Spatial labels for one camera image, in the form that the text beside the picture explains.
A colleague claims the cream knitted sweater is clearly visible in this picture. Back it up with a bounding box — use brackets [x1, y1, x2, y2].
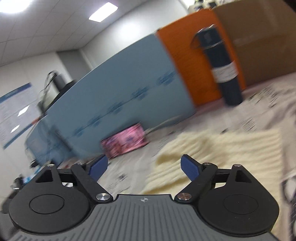
[142, 130, 282, 199]

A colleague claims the smartphone with pink screen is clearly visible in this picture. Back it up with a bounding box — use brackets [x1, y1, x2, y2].
[100, 123, 149, 159]

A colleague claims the black equipment on box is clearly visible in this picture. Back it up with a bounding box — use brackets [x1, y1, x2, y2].
[38, 70, 77, 114]

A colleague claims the printed grey bed sheet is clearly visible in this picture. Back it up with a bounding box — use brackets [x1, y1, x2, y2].
[58, 74, 296, 241]

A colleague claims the light blue cardboard box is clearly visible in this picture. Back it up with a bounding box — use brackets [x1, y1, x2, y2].
[25, 35, 195, 165]

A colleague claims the dark blue vacuum bottle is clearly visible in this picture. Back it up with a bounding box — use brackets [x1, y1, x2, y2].
[191, 24, 243, 106]

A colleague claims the orange cardboard box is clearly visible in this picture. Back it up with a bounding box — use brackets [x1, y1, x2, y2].
[156, 9, 246, 106]

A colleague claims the brown cardboard box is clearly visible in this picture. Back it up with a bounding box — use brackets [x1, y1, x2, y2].
[213, 1, 295, 86]

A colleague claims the blue wall poster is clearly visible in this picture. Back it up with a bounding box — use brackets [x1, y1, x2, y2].
[0, 83, 40, 149]

